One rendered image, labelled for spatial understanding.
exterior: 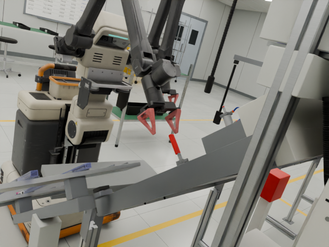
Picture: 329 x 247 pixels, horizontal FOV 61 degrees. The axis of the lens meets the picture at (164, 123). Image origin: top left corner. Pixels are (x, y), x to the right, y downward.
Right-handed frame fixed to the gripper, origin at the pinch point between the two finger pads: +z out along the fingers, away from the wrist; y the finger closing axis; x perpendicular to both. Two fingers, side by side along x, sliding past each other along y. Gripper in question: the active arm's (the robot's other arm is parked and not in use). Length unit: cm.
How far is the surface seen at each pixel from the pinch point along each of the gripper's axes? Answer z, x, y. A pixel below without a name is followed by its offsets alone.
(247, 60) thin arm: -12.0, -26.5, 17.2
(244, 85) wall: -330, 407, 873
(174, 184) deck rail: 17.6, -7.6, -9.8
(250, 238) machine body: 45, 19, 50
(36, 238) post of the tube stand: 20.2, 22.8, -35.5
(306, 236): 34, -36, -10
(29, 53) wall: -425, 532, 155
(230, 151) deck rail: 15.7, -27.3, -9.9
